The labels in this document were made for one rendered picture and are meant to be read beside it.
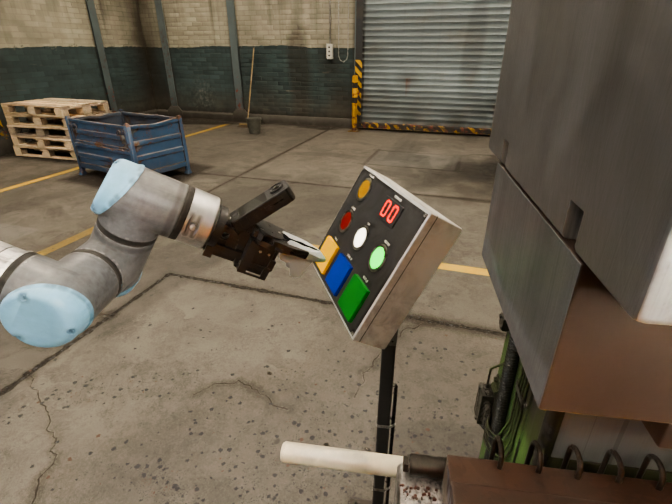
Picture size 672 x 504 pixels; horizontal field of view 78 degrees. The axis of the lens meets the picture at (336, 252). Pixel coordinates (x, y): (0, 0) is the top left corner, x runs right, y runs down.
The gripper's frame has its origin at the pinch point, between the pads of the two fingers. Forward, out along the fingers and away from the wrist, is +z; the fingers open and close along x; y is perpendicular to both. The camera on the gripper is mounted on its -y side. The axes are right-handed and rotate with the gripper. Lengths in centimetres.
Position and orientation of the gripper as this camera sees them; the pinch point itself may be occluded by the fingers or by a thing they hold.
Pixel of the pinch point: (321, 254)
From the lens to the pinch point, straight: 77.1
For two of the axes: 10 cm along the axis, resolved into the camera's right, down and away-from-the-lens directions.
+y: -4.8, 8.4, 2.5
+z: 8.3, 3.4, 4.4
